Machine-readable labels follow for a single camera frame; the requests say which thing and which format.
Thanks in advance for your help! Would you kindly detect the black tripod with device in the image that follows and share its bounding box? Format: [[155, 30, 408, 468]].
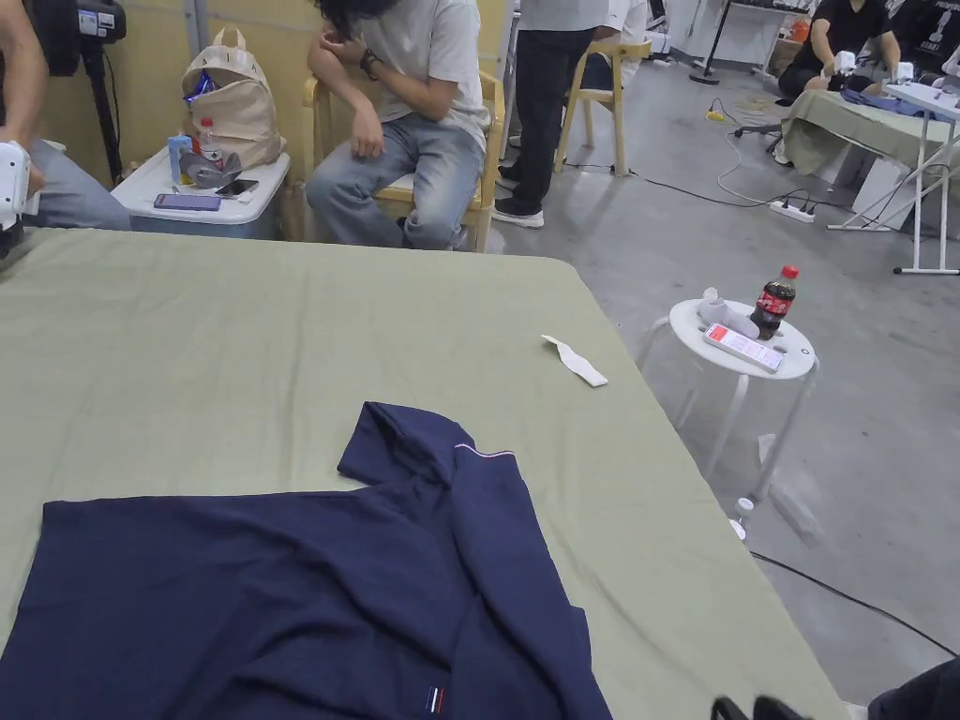
[[48, 0, 128, 187]]

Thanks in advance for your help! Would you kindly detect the black floor cable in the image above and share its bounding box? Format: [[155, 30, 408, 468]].
[[749, 550, 959, 660]]

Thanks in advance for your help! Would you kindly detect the white paper strip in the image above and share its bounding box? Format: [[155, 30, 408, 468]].
[[541, 334, 610, 390]]

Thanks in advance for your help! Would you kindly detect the white storage box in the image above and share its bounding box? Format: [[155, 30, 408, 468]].
[[111, 27, 293, 241]]

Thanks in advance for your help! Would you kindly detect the white round stool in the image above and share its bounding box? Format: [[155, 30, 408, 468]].
[[637, 263, 820, 526]]

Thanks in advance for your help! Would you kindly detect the wooden chair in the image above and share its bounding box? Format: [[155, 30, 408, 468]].
[[554, 37, 653, 177], [302, 70, 507, 254]]

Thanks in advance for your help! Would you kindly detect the white folding table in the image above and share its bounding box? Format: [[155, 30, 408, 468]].
[[827, 81, 960, 276]]

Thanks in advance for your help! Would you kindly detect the person's body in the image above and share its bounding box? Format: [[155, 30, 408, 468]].
[[865, 653, 960, 720]]

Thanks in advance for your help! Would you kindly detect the dark blue shirt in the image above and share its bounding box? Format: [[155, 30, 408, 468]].
[[0, 400, 616, 720]]

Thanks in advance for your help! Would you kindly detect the bed with pale green sheet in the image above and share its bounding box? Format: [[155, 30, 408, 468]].
[[0, 227, 852, 720]]

